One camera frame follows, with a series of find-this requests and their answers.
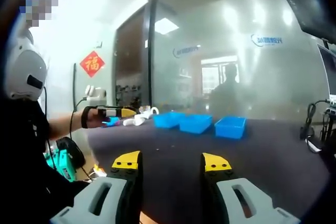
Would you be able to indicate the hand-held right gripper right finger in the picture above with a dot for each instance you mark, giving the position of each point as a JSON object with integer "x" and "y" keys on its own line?
{"x": 214, "y": 161}

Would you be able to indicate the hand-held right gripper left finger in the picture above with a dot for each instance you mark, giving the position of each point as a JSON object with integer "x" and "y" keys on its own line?
{"x": 128, "y": 159}

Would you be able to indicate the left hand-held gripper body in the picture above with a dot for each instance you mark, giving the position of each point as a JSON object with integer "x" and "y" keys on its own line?
{"x": 97, "y": 96}

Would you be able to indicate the blue plastic bin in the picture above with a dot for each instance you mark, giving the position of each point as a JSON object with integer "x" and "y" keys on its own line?
{"x": 231, "y": 128}
{"x": 195, "y": 124}
{"x": 169, "y": 121}

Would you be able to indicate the person's left hand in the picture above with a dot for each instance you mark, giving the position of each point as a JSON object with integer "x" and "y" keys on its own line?
{"x": 95, "y": 120}

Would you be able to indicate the person's right hand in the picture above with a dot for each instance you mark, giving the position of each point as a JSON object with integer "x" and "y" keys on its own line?
{"x": 145, "y": 218}

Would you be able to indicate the white plastic fittings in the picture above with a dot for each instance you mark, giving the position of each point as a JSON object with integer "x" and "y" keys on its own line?
{"x": 131, "y": 122}

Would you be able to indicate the white crumpled cloth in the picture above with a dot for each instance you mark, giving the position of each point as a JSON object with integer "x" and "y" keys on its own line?
{"x": 143, "y": 117}

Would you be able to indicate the clear glass mug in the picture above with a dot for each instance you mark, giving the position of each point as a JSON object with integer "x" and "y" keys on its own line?
{"x": 144, "y": 109}

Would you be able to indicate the colourful blue pink item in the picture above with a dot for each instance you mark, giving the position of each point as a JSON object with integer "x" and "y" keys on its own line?
{"x": 113, "y": 123}

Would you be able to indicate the black bag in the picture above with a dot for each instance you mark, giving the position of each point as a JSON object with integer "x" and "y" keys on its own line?
{"x": 73, "y": 150}

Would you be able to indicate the teal plastic case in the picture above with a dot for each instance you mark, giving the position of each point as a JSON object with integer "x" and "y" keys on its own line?
{"x": 64, "y": 163}

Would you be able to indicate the white chest-worn device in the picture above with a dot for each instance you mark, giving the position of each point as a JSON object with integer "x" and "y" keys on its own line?
{"x": 23, "y": 72}

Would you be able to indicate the person in black shirt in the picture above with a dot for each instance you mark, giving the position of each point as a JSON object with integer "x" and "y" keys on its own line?
{"x": 23, "y": 169}

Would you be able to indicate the small dark monitor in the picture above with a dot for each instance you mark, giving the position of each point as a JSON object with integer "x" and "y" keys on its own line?
{"x": 330, "y": 69}

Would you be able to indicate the black wall pipe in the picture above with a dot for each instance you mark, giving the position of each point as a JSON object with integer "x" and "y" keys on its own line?
{"x": 74, "y": 87}

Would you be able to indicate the red paper wall decoration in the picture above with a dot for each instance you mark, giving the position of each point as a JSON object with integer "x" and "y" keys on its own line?
{"x": 92, "y": 64}

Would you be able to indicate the black door frame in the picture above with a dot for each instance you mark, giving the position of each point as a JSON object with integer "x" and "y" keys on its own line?
{"x": 151, "y": 64}

